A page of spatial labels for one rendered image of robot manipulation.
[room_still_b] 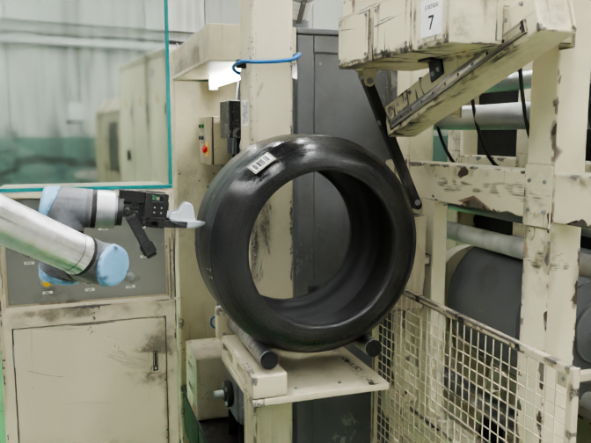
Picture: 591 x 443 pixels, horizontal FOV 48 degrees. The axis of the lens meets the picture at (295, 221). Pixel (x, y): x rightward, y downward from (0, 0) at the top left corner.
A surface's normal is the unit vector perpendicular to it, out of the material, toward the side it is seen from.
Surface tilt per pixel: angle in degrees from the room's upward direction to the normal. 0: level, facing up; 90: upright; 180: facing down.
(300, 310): 80
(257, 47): 90
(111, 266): 91
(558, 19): 72
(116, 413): 92
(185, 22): 90
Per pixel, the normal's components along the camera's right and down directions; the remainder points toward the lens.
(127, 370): 0.32, 0.13
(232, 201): -0.40, -0.24
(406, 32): -0.95, 0.04
